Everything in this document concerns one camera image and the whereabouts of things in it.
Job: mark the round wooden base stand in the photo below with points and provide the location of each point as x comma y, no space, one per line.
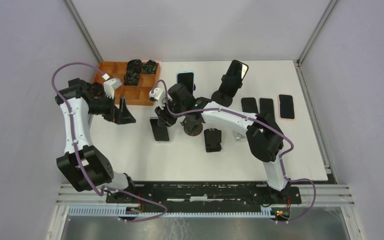
192,128

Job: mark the black folding phone stand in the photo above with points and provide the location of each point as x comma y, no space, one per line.
213,140

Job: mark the orange wooden organizer tray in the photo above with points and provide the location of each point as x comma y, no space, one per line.
137,79

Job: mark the silver metal phone stand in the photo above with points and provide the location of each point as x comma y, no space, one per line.
240,137

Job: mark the black round tall stand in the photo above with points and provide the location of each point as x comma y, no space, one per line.
221,96

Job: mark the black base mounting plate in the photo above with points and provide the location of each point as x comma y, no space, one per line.
213,196

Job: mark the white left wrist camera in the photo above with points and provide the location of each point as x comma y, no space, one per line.
110,85

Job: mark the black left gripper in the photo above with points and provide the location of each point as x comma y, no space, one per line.
120,116

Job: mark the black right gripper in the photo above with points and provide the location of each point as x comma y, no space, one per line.
163,119

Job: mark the pink case smartphone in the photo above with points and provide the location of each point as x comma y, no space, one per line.
286,107

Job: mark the silver edge smartphone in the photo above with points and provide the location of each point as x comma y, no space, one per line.
160,133

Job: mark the blue case smartphone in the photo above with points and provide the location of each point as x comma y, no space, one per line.
186,78

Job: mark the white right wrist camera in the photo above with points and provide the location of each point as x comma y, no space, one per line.
158,96

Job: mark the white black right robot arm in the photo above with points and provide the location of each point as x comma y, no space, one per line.
264,137

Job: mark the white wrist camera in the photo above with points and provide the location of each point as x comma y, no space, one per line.
158,96
110,85

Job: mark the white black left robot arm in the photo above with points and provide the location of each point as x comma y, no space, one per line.
82,164

